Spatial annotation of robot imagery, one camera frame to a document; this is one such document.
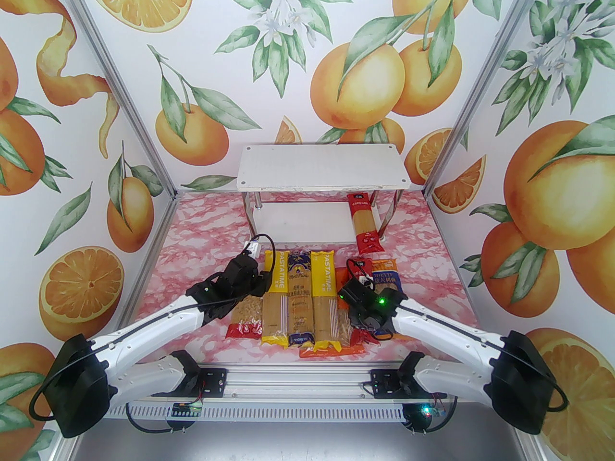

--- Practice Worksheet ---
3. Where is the blue orecchiette pasta bag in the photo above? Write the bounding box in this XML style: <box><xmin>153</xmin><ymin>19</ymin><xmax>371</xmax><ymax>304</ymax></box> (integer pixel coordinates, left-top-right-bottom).
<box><xmin>370</xmin><ymin>259</ymin><xmax>404</xmax><ymax>306</ymax></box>

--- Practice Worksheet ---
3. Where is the red spaghetti pack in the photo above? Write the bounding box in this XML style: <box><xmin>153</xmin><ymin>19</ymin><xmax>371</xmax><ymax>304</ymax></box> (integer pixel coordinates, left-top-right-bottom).
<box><xmin>347</xmin><ymin>193</ymin><xmax>385</xmax><ymax>253</ymax></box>
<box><xmin>347</xmin><ymin>257</ymin><xmax>385</xmax><ymax>349</ymax></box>

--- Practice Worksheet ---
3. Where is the slotted white cable duct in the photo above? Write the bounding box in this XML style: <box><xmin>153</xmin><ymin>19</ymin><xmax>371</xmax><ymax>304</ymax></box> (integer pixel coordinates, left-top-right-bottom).
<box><xmin>103</xmin><ymin>404</ymin><xmax>450</xmax><ymax>421</ymax></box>

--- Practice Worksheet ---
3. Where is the white two-tier chrome-leg shelf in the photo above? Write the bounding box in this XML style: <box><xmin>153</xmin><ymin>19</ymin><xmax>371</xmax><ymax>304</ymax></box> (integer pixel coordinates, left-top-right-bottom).
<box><xmin>237</xmin><ymin>144</ymin><xmax>410</xmax><ymax>246</ymax></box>

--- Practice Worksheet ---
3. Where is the orange Pastatime pasta bag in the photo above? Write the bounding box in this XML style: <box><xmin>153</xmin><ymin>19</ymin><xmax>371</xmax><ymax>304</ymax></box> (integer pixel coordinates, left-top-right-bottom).
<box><xmin>299</xmin><ymin>267</ymin><xmax>367</xmax><ymax>358</ymax></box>

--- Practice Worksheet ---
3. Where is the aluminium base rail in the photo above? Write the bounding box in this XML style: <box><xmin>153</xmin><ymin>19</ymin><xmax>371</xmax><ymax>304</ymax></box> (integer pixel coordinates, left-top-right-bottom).
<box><xmin>103</xmin><ymin>361</ymin><xmax>498</xmax><ymax>407</ymax></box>

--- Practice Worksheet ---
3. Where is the yellow Pastatime spaghetti pack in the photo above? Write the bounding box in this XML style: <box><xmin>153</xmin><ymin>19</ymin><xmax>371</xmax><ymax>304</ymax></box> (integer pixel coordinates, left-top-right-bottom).
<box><xmin>262</xmin><ymin>251</ymin><xmax>289</xmax><ymax>347</ymax></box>
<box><xmin>311</xmin><ymin>251</ymin><xmax>343</xmax><ymax>354</ymax></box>

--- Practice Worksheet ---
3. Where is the aluminium frame post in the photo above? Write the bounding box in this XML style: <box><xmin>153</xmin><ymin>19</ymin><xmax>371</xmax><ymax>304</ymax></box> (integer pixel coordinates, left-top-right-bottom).
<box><xmin>57</xmin><ymin>0</ymin><xmax>179</xmax><ymax>200</ymax></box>
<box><xmin>423</xmin><ymin>0</ymin><xmax>553</xmax><ymax>198</ymax></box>

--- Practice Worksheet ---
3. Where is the dark blue spaghetti pack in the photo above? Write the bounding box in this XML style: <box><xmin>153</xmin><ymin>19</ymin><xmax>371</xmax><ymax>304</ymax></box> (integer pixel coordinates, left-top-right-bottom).
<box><xmin>287</xmin><ymin>252</ymin><xmax>315</xmax><ymax>347</ymax></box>

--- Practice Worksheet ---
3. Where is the red fusilli pasta bag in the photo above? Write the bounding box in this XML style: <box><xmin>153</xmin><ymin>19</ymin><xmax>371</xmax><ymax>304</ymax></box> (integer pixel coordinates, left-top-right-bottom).
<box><xmin>226</xmin><ymin>296</ymin><xmax>265</xmax><ymax>340</ymax></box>

